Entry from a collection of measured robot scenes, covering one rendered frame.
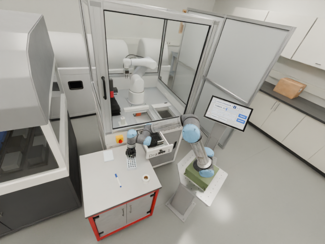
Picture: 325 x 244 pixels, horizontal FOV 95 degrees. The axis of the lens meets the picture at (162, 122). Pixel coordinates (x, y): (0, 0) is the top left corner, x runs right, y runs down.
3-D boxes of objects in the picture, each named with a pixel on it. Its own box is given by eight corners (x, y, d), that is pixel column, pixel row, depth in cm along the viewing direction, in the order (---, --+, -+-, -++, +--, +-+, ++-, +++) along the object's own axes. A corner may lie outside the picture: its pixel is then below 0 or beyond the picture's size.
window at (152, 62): (183, 115, 184) (210, 25, 126) (112, 129, 148) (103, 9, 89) (183, 115, 185) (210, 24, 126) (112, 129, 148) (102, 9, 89)
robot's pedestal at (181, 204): (196, 204, 201) (216, 172, 154) (183, 222, 181) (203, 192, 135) (178, 189, 214) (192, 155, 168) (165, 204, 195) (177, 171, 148)
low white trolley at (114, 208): (152, 218, 180) (161, 186, 133) (97, 245, 153) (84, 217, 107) (137, 177, 218) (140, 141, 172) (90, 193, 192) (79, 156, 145)
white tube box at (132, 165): (136, 169, 143) (136, 167, 141) (127, 170, 140) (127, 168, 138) (135, 159, 152) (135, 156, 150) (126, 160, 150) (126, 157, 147)
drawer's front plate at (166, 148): (171, 151, 159) (173, 144, 152) (146, 159, 147) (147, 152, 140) (170, 150, 160) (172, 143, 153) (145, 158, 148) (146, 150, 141)
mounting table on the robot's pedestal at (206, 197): (223, 179, 162) (228, 174, 155) (205, 212, 133) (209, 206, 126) (189, 155, 182) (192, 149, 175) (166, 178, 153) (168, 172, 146)
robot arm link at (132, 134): (135, 136, 113) (125, 133, 113) (135, 146, 119) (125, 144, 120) (139, 129, 119) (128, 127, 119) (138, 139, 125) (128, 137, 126)
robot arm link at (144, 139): (153, 131, 122) (140, 129, 122) (149, 141, 113) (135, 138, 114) (152, 138, 127) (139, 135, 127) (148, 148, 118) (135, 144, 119)
